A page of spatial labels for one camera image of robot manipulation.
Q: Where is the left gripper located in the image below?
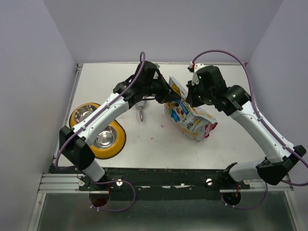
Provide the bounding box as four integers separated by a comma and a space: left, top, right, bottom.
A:
142, 75, 182, 104

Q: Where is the pet food bag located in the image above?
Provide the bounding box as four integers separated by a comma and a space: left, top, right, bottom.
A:
164, 77, 218, 141

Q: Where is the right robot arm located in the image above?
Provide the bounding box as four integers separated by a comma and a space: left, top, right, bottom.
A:
154, 64, 306, 189

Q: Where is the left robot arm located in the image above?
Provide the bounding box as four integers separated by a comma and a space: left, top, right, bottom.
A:
58, 61, 181, 190

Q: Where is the metal food scoop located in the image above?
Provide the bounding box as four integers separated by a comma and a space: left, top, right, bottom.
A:
135, 100, 146, 122

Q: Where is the yellow double pet bowl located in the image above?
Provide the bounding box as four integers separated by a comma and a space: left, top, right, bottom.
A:
69, 103, 127, 159

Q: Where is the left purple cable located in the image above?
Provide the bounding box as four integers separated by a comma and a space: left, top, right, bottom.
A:
55, 51, 137, 213

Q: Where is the purple cable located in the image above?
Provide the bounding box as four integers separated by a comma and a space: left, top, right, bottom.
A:
192, 50, 308, 209
55, 51, 137, 213

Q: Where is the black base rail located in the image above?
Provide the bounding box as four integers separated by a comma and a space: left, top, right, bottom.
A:
79, 168, 250, 201

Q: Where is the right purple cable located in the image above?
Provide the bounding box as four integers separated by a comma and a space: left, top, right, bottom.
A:
192, 50, 308, 209

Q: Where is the aluminium frame rail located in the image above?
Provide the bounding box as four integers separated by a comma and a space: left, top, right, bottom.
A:
38, 174, 108, 194

